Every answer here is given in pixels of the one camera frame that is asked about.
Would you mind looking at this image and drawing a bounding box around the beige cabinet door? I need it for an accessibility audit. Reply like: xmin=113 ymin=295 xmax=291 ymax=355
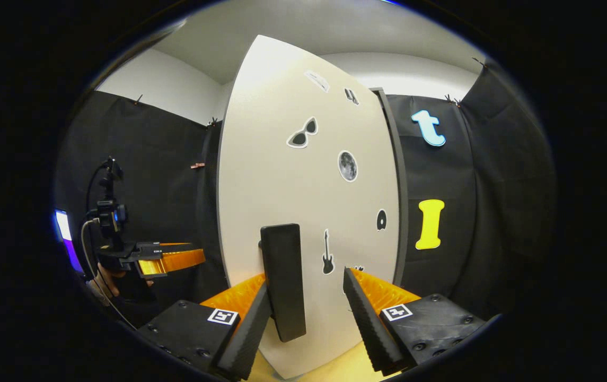
xmin=216 ymin=34 xmax=402 ymax=380

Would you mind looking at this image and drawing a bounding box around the grey cable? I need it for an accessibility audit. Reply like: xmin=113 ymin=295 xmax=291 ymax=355
xmin=79 ymin=158 xmax=137 ymax=331

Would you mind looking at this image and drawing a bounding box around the black backdrop cloth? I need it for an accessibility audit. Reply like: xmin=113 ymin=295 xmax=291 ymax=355
xmin=54 ymin=57 xmax=558 ymax=331

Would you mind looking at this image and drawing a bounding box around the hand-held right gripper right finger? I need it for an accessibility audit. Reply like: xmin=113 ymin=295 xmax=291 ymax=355
xmin=342 ymin=267 xmax=487 ymax=377

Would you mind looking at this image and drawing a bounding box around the row of black cloth clips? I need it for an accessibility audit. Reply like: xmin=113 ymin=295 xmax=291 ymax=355
xmin=133 ymin=56 xmax=488 ymax=129

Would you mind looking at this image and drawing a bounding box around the monitor screen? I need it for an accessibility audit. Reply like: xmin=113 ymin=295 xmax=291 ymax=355
xmin=54 ymin=208 xmax=85 ymax=274

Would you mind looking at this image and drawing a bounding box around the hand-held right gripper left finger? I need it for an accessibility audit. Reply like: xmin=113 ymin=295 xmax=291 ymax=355
xmin=136 ymin=273 xmax=273 ymax=380

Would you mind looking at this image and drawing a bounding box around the black door handle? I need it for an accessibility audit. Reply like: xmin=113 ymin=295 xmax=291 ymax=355
xmin=259 ymin=223 xmax=307 ymax=343

